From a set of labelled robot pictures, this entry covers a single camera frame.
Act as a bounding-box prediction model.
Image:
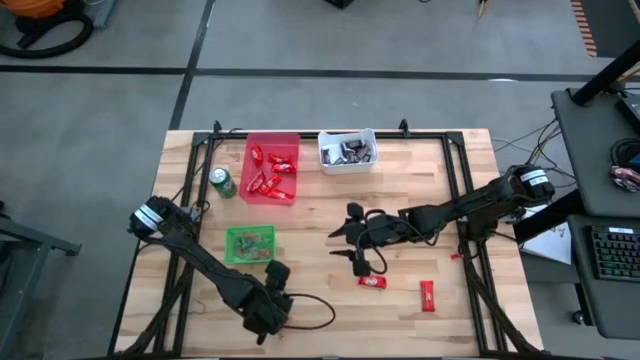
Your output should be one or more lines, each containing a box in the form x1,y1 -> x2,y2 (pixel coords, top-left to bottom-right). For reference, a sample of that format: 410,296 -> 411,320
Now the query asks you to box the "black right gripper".
327,213 -> 416,278

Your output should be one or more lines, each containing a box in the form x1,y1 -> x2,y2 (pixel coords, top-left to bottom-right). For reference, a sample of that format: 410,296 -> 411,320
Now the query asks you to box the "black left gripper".
242,284 -> 295,348

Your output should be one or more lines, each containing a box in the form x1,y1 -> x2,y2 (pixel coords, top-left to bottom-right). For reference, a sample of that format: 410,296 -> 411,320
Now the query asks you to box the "loose candy wrappers pile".
608,165 -> 640,194

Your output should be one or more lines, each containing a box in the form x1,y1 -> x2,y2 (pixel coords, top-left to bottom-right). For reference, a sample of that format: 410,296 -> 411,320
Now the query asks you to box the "green slotted plastic basket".
224,224 -> 278,266

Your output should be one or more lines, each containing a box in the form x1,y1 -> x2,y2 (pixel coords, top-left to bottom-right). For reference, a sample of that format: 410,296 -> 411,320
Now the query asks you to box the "white plastic basket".
317,127 -> 380,177

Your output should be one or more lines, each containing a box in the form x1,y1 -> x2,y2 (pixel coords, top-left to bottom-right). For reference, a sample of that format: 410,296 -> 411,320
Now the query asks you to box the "pink translucent plastic basket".
238,132 -> 302,207

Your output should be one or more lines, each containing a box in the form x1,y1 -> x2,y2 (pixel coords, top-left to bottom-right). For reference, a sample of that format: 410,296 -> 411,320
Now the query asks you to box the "green Sprite soda can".
208,167 -> 238,200

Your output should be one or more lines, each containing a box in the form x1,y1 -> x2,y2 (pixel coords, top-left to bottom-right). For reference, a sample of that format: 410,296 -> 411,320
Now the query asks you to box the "white paper sheet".
519,199 -> 573,266

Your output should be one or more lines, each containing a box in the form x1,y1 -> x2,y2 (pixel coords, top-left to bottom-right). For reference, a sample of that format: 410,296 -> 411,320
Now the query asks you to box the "grey desk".
550,87 -> 640,219
567,213 -> 640,342

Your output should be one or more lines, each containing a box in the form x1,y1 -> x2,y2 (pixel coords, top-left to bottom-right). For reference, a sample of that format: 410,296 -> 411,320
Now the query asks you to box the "black backlit keyboard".
588,224 -> 640,284

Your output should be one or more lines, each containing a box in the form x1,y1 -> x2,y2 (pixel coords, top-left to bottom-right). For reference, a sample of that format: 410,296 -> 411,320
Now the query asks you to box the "black slanted pole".
571,38 -> 640,107

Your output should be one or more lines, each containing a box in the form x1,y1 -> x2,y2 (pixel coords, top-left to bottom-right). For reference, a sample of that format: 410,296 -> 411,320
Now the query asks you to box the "dark mat striped edge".
569,0 -> 640,59

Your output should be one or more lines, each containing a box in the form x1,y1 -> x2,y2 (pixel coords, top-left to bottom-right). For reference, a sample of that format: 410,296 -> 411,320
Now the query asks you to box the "grey metal stand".
91,0 -> 120,30

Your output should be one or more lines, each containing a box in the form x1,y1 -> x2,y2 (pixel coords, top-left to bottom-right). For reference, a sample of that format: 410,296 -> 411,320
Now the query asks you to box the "orange shop vacuum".
0,0 -> 67,21

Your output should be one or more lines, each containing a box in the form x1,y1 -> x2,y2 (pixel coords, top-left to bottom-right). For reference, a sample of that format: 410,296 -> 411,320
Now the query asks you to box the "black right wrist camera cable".
355,208 -> 444,275

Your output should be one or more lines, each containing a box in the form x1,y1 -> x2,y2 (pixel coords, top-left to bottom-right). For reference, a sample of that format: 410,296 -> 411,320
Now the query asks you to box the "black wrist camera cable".
279,292 -> 337,332
355,208 -> 444,275

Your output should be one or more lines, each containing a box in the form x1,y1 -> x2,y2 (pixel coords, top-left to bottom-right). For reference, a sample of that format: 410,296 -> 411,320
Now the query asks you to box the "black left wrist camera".
263,259 -> 292,292

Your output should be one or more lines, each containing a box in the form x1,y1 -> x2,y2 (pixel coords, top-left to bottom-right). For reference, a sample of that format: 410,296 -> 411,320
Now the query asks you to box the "black left wrist camera cable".
279,292 -> 337,332

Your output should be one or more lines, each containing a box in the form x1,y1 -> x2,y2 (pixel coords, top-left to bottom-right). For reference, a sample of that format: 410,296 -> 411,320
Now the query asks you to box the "black aluminium table frame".
107,118 -> 544,359

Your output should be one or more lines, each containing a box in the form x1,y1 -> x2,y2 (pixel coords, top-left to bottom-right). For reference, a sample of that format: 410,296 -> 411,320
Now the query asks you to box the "desk cable bundle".
489,117 -> 576,181

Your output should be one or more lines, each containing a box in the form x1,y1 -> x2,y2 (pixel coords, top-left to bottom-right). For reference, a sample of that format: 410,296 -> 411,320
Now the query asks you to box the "coiled black cable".
609,137 -> 640,169

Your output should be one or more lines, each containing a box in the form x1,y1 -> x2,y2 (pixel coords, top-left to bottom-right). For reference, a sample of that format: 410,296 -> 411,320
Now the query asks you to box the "black vacuum hose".
0,12 -> 95,60

